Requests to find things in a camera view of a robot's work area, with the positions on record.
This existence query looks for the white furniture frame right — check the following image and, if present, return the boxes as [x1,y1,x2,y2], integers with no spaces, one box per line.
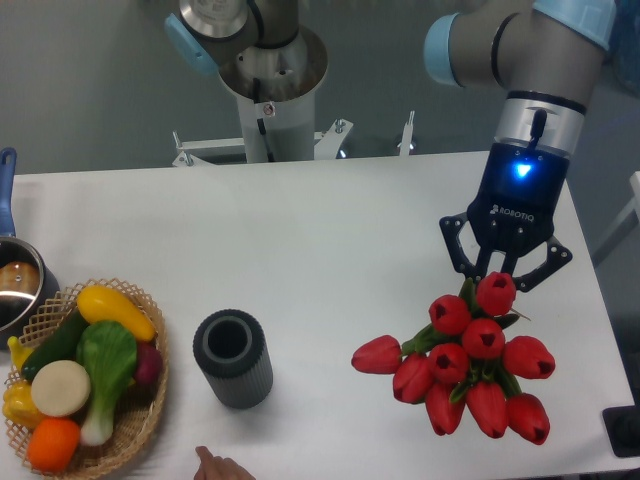
[591,171,639,267]

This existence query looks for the green bok choy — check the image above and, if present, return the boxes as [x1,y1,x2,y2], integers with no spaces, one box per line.
[76,320,137,447]

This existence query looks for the round beige bun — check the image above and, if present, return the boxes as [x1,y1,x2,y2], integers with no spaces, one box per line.
[31,360,91,417]

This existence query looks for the blue plastic bag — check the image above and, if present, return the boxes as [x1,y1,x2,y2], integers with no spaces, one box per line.
[609,0,639,97]

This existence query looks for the person's hand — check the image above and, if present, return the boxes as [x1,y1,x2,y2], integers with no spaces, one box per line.
[193,446,255,480]

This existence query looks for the purple red radish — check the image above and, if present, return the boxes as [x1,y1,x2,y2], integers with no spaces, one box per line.
[133,342,163,386]

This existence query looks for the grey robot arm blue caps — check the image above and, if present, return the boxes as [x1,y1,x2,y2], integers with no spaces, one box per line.
[164,1,616,292]

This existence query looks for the yellow squash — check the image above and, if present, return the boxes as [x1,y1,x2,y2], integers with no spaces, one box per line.
[76,285,156,342]

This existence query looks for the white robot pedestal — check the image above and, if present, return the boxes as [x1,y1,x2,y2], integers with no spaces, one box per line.
[219,26,328,142]

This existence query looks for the dark grey ribbed vase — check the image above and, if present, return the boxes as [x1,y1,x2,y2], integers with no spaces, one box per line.
[192,309,273,409]

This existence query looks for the red tulip bouquet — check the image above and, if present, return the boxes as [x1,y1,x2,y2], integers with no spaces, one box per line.
[351,272,556,445]

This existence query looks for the yellow bell pepper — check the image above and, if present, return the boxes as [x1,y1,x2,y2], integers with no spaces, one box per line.
[2,380,45,430]

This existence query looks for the orange fruit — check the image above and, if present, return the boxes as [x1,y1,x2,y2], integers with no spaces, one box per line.
[27,417,80,473]

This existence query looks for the blue handled saucepan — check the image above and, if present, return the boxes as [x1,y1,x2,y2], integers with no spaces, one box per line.
[1,147,59,350]

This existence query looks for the white metal base frame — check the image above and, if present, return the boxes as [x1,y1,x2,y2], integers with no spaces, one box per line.
[171,110,417,168]

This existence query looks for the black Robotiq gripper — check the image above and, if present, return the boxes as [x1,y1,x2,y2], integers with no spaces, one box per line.
[439,143,573,292]

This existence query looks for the green cucumber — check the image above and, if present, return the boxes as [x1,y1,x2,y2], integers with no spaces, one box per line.
[20,309,89,382]

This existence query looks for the black device at table edge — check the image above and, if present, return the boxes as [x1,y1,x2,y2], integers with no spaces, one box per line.
[602,406,639,458]

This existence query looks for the woven wicker basket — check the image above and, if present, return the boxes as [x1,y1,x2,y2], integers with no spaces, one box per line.
[4,278,169,479]

